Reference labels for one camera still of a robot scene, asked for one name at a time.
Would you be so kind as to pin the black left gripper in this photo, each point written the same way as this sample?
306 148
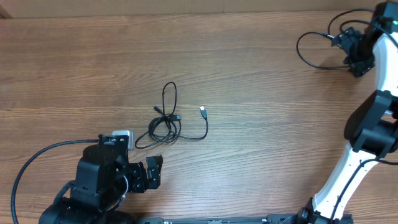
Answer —
138 183

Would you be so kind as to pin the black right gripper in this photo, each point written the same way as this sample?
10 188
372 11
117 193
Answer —
354 51

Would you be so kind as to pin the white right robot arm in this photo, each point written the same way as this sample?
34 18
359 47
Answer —
369 137

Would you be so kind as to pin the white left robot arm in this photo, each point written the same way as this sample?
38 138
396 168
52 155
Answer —
104 176

